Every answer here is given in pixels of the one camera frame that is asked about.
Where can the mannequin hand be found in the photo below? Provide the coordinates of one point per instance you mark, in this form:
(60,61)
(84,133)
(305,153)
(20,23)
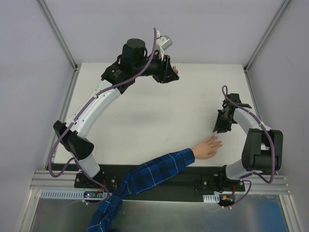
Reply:
(207,148)

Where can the right white cable duct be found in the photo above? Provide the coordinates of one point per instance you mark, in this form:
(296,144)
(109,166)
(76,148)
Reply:
(215,198)

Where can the right aluminium frame post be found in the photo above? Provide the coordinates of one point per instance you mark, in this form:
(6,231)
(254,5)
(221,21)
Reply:
(268,32)

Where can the left aluminium frame post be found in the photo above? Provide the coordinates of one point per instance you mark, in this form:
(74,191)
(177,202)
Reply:
(57,33)

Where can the blue plaid sleeve forearm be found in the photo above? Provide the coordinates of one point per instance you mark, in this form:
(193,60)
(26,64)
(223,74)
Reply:
(144,177)

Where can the left white cable duct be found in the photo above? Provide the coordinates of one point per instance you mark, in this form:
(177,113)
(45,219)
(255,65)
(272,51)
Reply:
(73,195)

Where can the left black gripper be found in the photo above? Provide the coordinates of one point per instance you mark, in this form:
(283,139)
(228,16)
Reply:
(164,70)

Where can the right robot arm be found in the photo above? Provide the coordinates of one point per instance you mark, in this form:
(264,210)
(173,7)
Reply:
(262,151)

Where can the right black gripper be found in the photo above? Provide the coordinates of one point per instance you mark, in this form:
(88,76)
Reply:
(225,117)

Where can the aluminium frame post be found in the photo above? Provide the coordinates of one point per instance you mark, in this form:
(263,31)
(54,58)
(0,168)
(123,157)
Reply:
(57,33)
(268,32)

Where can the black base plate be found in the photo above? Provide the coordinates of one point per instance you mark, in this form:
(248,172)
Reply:
(189,186)

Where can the pink nail polish bottle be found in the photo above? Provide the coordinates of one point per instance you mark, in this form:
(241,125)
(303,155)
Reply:
(175,69)

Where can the white cable duct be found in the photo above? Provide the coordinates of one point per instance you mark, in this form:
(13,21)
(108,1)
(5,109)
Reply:
(73,195)
(215,198)

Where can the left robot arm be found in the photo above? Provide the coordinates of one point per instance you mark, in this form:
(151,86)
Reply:
(134,61)

